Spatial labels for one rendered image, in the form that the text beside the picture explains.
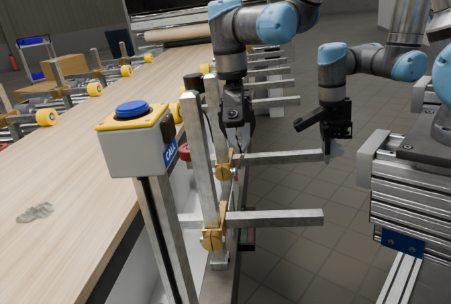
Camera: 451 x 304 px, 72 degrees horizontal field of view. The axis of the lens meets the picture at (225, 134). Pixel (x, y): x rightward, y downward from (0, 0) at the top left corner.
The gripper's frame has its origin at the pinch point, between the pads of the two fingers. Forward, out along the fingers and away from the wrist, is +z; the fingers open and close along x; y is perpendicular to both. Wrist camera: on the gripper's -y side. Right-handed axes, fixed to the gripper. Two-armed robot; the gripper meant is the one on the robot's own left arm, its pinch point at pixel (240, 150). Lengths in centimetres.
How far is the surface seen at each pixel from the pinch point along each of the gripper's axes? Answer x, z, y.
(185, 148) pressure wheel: 20.1, 7.3, 17.7
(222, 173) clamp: 7.8, 13.1, 10.7
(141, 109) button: 6.0, -25.6, -37.3
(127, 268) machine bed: 27.6, 19.0, -19.9
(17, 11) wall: 816, -72, 965
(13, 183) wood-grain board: 71, 8, 2
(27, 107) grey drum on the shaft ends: 154, 15, 110
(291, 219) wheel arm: -11.4, 15.8, -8.0
